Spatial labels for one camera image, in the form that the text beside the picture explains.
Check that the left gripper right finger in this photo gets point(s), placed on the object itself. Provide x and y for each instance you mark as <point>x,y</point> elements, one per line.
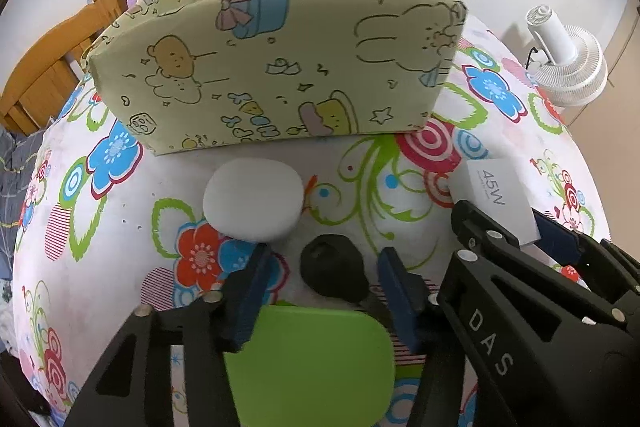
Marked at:
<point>508,316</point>

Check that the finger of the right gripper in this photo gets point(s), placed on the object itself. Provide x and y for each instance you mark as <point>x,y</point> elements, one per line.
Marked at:
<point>610,292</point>

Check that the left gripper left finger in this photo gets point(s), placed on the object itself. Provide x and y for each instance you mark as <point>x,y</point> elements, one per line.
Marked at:
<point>130,385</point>

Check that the white 45W charger box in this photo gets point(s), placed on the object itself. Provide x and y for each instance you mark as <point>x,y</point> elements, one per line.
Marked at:
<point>492,185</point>

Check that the green case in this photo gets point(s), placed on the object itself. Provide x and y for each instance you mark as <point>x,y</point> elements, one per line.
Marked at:
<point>313,367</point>

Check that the white oval case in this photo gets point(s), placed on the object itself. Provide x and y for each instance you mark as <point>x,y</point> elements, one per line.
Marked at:
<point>255,200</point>

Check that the floral tablecloth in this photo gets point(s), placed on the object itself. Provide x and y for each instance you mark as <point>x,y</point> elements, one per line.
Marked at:
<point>106,225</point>

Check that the white clip fan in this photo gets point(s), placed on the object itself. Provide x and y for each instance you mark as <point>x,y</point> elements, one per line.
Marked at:
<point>574,72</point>

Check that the black round object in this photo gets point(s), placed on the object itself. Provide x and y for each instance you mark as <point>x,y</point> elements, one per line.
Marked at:
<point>332,266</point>

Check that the grey plaid blanket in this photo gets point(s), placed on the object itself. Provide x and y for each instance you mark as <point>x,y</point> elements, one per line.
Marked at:
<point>18,163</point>

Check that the wooden chair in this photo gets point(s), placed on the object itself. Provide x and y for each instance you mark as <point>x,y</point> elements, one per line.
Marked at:
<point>43,80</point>

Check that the yellow cartoon storage box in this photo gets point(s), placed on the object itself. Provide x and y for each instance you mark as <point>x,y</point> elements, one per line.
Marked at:
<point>205,73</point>

